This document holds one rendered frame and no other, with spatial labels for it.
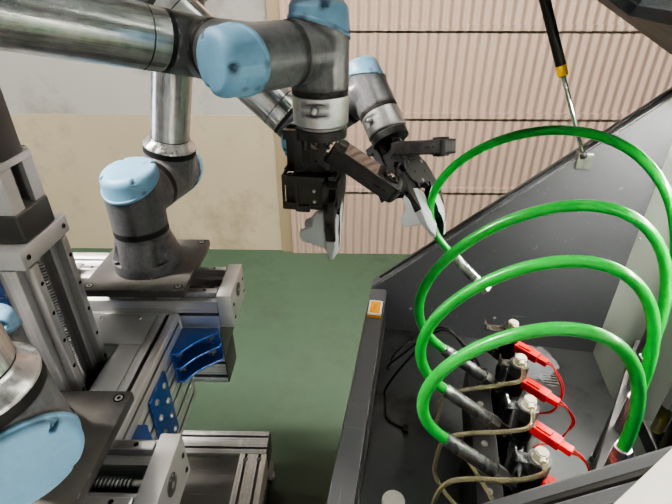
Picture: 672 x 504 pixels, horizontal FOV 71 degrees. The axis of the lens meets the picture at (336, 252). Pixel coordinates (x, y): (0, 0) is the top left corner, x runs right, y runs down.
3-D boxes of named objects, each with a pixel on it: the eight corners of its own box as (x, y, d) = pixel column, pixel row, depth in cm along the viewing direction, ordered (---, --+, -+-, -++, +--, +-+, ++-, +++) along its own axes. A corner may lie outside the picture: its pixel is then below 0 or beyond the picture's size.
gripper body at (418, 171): (406, 203, 92) (383, 148, 94) (439, 182, 86) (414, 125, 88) (381, 206, 87) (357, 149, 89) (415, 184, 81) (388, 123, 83)
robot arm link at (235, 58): (184, 91, 57) (258, 79, 63) (236, 108, 50) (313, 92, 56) (172, 19, 53) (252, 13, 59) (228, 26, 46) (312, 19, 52)
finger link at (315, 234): (303, 255, 76) (300, 203, 71) (339, 259, 75) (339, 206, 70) (298, 265, 73) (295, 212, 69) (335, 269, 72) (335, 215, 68)
